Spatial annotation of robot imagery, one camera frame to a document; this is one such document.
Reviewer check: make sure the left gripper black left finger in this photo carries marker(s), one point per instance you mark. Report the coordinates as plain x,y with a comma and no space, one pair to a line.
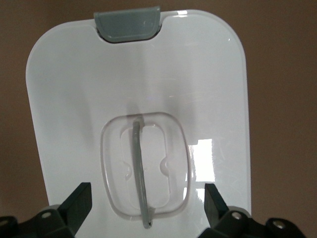
69,218

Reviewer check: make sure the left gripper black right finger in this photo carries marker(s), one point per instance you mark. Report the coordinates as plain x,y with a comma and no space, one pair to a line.
223,220

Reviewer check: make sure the white box lid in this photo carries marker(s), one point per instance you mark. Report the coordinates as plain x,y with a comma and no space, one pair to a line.
74,99

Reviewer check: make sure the brown table mat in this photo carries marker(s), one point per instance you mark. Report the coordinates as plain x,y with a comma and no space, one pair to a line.
15,124

